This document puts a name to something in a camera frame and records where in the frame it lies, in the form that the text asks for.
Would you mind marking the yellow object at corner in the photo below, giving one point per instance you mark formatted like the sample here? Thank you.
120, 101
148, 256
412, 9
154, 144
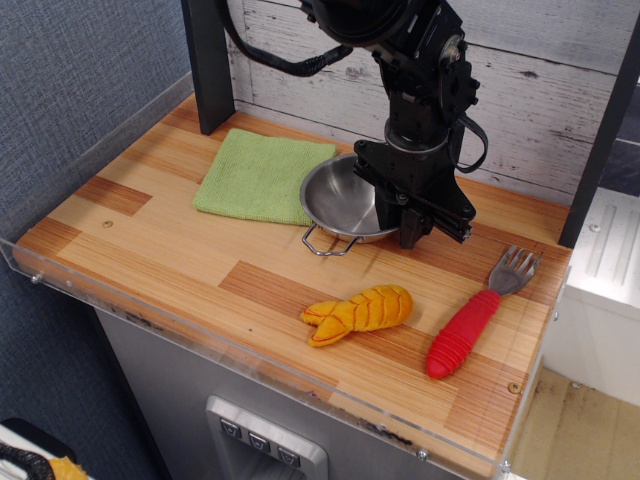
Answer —
65, 469

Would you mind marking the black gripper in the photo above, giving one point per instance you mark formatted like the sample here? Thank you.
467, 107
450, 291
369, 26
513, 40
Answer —
415, 187

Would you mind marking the green towel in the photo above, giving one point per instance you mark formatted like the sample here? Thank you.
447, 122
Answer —
258, 178

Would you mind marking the grey toy fridge cabinet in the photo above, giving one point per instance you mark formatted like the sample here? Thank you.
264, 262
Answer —
174, 384

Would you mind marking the clear acrylic table guard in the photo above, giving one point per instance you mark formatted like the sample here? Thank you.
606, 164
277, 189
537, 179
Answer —
124, 238

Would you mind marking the black left post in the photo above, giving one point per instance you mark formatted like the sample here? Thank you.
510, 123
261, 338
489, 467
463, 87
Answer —
209, 61

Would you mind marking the orange plush fish toy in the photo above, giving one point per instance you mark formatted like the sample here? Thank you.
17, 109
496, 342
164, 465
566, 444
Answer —
375, 308

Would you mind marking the steel colander bowl with handles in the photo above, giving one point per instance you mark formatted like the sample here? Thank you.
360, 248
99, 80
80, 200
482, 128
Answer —
342, 204

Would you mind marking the fork with red handle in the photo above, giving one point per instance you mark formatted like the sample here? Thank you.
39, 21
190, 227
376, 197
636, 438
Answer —
456, 340

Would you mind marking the black right post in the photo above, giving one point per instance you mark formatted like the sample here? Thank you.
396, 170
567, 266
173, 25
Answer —
613, 116

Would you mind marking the water dispenser button panel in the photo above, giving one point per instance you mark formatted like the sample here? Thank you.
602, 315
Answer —
260, 442

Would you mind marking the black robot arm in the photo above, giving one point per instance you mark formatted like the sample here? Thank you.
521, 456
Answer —
419, 47

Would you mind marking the black post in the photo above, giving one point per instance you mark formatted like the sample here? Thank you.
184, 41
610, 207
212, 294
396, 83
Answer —
209, 61
613, 116

